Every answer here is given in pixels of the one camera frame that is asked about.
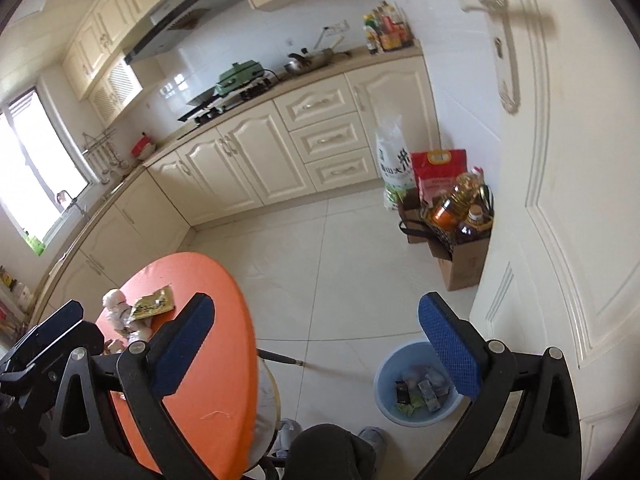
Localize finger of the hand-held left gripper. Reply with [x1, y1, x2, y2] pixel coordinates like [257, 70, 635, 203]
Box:
[0, 321, 106, 381]
[20, 300, 85, 348]

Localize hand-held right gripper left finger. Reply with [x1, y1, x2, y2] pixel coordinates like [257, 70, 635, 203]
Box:
[50, 291, 216, 480]

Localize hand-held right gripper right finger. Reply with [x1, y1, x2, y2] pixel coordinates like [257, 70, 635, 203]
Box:
[414, 291, 586, 480]

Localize clear pink plastic bag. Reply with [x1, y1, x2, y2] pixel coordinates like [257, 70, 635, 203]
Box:
[402, 365, 436, 386]

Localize green drink carton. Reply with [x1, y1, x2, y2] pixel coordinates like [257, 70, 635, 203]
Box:
[416, 379, 442, 413]

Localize light blue plastic bin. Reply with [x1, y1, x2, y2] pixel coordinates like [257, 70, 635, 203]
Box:
[374, 341, 465, 428]

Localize large clear jar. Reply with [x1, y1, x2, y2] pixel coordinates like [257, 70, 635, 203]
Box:
[11, 282, 36, 313]

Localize orange round table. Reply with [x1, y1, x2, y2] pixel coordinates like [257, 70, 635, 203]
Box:
[95, 252, 261, 476]

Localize yellow printed wrapper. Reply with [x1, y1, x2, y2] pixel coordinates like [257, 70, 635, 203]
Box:
[128, 285, 176, 322]

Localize large cardboard box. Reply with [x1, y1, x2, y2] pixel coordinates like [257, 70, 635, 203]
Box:
[430, 232, 491, 292]

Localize dark metal rod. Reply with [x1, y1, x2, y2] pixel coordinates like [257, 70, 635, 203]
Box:
[256, 347, 378, 378]

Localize white stool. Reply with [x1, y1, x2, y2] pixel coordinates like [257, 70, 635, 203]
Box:
[245, 355, 281, 471]

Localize grey shoe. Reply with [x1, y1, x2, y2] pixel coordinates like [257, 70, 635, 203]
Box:
[357, 426, 387, 453]
[272, 419, 303, 456]

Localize dark cooking oil bottle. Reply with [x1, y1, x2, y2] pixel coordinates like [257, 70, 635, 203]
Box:
[452, 205, 493, 246]

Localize chrome faucet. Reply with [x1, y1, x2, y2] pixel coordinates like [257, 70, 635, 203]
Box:
[56, 190, 83, 216]

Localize cream sink base cabinets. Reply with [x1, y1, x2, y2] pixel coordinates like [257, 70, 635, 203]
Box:
[35, 167, 193, 321]

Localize kitchen window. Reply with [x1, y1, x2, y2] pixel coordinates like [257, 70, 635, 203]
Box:
[0, 85, 93, 241]

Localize person's leg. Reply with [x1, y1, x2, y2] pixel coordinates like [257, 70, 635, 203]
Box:
[282, 422, 378, 480]

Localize hanging utensil rack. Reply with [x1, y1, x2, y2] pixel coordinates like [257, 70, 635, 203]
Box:
[80, 129, 128, 183]

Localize red rice bag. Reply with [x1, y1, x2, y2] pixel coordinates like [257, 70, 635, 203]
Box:
[411, 149, 468, 206]

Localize white panel door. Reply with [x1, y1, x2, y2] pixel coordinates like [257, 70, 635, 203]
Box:
[470, 0, 640, 480]

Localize cream stove base cabinets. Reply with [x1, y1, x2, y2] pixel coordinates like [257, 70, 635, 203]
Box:
[142, 55, 441, 226]

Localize red lidded white bowl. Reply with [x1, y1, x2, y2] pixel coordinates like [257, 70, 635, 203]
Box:
[131, 132, 157, 161]

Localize white green rice bag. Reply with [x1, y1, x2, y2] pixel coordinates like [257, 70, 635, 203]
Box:
[375, 115, 418, 211]

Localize cream cabinet drawer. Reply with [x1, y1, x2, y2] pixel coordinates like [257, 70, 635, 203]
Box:
[274, 74, 358, 128]
[302, 149, 381, 193]
[287, 112, 368, 163]

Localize black gas stove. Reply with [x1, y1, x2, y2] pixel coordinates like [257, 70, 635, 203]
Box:
[177, 80, 273, 123]

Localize dark frying pan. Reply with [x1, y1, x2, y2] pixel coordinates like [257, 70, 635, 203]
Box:
[186, 86, 221, 108]

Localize green electric cooker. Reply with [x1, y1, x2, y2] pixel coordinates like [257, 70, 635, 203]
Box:
[215, 61, 266, 95]

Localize beige kitchen countertop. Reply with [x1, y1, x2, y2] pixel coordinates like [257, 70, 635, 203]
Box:
[30, 45, 423, 311]

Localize steel wok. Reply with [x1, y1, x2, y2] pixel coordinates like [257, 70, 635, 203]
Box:
[285, 46, 338, 75]

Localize cluster of condiment bottles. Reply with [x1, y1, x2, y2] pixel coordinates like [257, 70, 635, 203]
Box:
[362, 1, 415, 56]

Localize steel range hood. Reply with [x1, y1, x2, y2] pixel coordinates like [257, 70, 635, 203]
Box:
[124, 0, 247, 66]

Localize small strapped cardboard box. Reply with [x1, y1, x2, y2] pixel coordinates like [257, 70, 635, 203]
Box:
[398, 202, 436, 245]

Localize cream upper wall cabinets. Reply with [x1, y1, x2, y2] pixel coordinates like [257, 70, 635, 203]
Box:
[60, 0, 236, 98]

